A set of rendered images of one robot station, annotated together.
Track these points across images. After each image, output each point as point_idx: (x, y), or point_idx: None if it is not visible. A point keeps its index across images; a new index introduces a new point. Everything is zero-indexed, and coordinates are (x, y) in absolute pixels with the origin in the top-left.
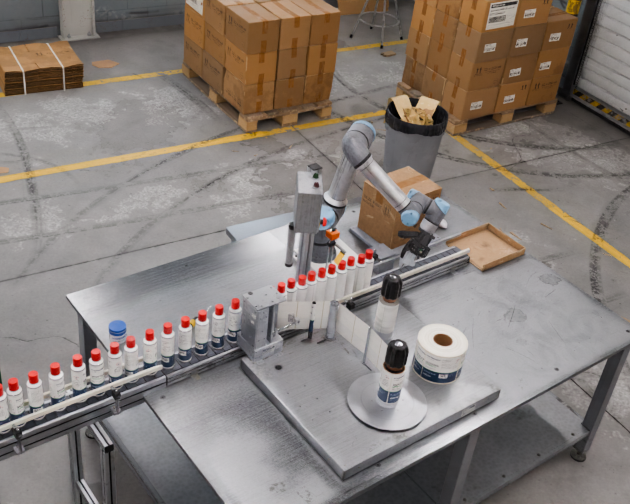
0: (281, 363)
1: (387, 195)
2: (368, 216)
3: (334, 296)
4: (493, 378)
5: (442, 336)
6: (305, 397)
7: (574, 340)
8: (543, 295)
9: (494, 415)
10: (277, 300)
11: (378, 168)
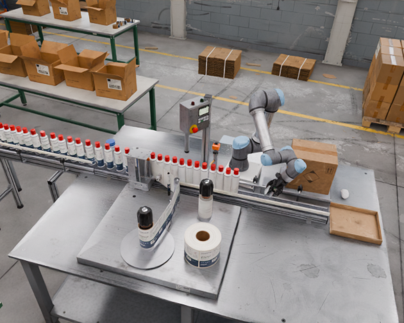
0: (138, 195)
1: (258, 138)
2: None
3: None
4: (231, 288)
5: (208, 234)
6: (120, 215)
7: (329, 316)
8: (353, 275)
9: (196, 306)
10: (141, 157)
11: (260, 118)
